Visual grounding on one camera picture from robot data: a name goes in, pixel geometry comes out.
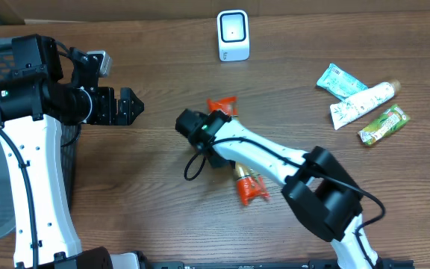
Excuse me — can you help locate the red spaghetti packet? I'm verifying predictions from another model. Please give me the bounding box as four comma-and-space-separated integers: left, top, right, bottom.
207, 96, 270, 206

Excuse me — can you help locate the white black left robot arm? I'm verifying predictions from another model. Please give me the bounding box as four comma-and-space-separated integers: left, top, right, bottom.
0, 34, 144, 268

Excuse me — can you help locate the brown cardboard backdrop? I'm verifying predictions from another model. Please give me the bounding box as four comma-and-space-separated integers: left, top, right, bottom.
0, 0, 430, 24

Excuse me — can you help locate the white barcode scanner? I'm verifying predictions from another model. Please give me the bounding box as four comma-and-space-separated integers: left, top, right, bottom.
216, 10, 250, 62

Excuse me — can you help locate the white tube gold cap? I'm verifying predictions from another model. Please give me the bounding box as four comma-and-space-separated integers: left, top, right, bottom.
330, 79, 402, 130

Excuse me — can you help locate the teal wet wipes packet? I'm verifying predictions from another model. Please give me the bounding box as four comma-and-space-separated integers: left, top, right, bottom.
317, 63, 368, 101

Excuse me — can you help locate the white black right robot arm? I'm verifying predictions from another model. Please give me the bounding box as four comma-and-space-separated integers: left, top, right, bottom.
175, 109, 380, 268

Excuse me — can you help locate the green snack packet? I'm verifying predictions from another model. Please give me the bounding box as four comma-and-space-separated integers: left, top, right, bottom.
358, 104, 411, 146

